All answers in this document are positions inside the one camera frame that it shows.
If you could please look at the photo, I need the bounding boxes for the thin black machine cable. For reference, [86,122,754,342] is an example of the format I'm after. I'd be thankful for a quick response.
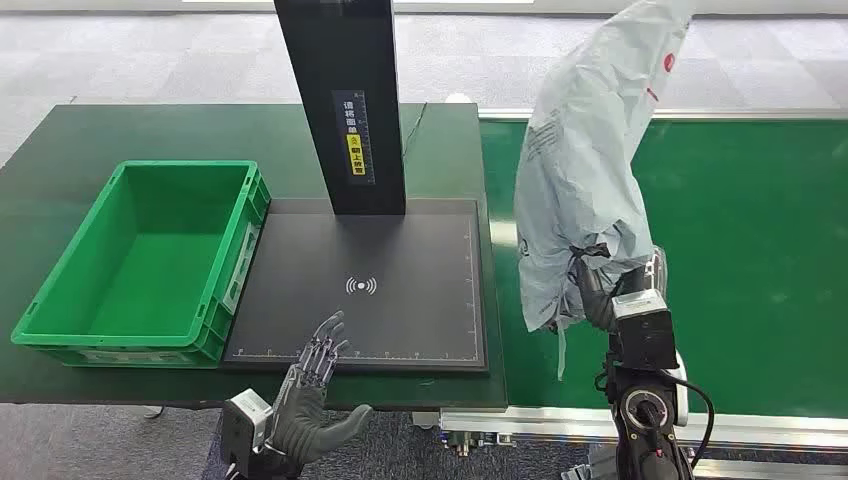
[401,102,429,159]

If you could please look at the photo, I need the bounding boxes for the black inbound scanner machine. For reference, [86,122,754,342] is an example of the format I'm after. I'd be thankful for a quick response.
[221,0,490,374]

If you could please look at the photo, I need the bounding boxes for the green conveyor belt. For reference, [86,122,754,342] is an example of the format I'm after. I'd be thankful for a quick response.
[479,119,848,421]

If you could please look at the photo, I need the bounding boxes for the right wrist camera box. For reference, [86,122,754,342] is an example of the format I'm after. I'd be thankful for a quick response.
[610,289,679,373]

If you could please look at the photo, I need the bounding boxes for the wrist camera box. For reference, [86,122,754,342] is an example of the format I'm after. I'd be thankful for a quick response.
[220,388,274,476]
[610,289,679,373]

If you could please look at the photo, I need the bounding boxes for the grey plastic mailer package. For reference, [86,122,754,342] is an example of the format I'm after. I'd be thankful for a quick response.
[513,0,697,383]

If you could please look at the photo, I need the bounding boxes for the yellow black machine label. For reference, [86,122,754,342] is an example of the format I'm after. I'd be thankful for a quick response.
[331,89,377,186]

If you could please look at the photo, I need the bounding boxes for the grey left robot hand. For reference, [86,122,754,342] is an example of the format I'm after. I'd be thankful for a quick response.
[263,311,374,465]

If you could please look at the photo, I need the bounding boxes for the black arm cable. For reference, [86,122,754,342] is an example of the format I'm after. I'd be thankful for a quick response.
[659,372,716,468]

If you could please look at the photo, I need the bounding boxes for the dark green table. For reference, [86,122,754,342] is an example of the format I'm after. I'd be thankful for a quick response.
[0,102,509,413]

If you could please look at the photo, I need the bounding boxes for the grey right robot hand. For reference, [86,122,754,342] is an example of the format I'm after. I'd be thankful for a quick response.
[568,243,654,334]

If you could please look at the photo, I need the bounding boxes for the green plastic crate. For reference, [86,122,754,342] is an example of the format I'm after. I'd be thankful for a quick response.
[11,160,272,370]

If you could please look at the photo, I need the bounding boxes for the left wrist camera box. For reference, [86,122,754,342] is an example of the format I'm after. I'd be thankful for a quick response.
[220,388,274,476]

